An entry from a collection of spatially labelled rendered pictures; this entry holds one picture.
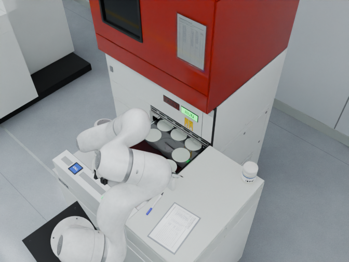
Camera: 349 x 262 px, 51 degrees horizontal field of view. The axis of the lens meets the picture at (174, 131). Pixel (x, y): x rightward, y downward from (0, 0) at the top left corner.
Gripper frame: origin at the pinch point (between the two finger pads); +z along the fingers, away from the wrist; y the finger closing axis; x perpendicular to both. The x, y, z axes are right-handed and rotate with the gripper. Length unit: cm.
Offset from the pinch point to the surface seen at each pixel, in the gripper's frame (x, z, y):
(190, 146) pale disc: 5, 10, -58
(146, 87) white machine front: -32, -11, -57
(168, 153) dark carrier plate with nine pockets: -1.3, 12.1, -46.2
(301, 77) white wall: 2, 22, -216
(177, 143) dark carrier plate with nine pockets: -2, 10, -55
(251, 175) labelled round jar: 45, -3, -52
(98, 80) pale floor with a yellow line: -173, 84, -139
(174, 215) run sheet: 29.5, 11.4, -16.6
